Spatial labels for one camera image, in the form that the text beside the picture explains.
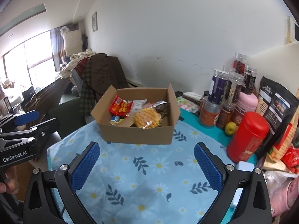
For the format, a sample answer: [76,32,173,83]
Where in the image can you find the nut filled clear jar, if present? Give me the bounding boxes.
[224,72,244,106]

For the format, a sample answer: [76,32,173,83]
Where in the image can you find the black stand-up pouch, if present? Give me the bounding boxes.
[256,77,298,148]

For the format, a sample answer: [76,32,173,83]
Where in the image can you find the purple label clear jar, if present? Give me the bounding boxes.
[208,69,229,105]

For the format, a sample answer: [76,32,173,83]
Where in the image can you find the blue white tablet tube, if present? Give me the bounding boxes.
[110,116,122,125]

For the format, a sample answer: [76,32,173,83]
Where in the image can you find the pink panda cup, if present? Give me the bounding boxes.
[270,178,298,217]

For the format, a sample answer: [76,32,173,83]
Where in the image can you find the pink lidded jar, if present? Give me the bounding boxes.
[231,93,258,127]

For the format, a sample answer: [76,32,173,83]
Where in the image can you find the white foam board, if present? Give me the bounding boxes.
[248,41,299,95]

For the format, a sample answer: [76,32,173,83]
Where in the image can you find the plaid garment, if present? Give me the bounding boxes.
[80,58,96,116]

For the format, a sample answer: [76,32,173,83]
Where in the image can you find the red canister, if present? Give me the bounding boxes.
[227,112,269,163]

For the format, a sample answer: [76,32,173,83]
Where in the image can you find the green yellow pear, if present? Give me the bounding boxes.
[224,122,237,136]

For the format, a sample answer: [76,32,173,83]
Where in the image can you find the small wall picture frame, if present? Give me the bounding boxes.
[92,12,98,32]

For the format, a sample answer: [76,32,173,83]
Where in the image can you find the yellow waffle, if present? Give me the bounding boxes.
[133,107,162,130]

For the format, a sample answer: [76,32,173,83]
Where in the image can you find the white bread snack bag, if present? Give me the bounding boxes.
[130,99,147,113]

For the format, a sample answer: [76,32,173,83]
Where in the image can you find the silver purple snack bag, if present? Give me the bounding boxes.
[152,101,169,112]

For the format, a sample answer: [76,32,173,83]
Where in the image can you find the brown jacket on chair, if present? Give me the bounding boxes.
[89,53,129,102]

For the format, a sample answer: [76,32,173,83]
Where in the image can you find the brown powder small jar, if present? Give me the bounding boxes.
[216,103,235,130]

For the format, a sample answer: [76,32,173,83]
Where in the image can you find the red berry top jar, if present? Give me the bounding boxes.
[233,53,247,75]

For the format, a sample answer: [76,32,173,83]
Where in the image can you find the open cardboard box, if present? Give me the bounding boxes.
[91,84,180,145]

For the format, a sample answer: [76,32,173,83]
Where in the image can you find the orange powder clear jar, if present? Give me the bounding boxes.
[199,96,222,127]

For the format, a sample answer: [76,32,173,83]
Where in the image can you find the dark label back jar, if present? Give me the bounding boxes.
[242,65,257,95]

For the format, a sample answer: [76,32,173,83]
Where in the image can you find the peanut snack bag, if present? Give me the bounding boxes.
[158,110,168,119]

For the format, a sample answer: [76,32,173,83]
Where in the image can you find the person's left hand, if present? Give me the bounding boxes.
[0,166,19,195]

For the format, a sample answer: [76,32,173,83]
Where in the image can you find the white rectangular device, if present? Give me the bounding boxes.
[236,161,255,172]

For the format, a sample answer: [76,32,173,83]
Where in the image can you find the large red snack bag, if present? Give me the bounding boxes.
[109,95,133,118]

